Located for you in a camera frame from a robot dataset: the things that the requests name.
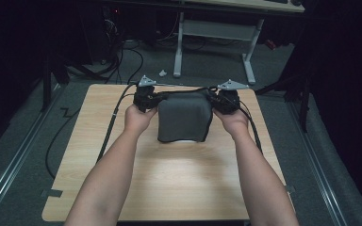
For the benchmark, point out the black metal stand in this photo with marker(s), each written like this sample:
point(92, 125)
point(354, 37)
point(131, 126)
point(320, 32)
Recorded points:
point(303, 103)
point(46, 84)

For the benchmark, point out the metal floor rail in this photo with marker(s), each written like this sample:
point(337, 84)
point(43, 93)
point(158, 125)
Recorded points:
point(317, 169)
point(15, 163)

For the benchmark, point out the small red object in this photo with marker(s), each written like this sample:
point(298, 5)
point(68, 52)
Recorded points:
point(270, 44)

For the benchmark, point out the white-legged desk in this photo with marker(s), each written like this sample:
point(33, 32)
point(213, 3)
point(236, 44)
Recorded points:
point(217, 29)

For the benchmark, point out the person's right hand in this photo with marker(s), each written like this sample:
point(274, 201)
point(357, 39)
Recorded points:
point(234, 122)

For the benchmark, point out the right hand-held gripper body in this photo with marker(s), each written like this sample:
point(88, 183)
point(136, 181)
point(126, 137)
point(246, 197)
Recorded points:
point(229, 99)

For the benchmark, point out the person's left hand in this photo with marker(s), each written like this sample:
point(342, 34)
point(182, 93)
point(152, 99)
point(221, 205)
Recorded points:
point(136, 119)

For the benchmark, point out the crumpled white paper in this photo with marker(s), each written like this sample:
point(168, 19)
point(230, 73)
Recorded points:
point(162, 73)

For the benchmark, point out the grey tape piece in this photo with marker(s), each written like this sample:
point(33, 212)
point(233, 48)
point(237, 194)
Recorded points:
point(290, 189)
point(52, 193)

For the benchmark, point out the grey and yellow cloth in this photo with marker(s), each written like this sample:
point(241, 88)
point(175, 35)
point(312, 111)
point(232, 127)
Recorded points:
point(184, 116)

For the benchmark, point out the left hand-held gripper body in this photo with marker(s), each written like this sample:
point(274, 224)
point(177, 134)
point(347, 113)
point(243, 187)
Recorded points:
point(144, 94)

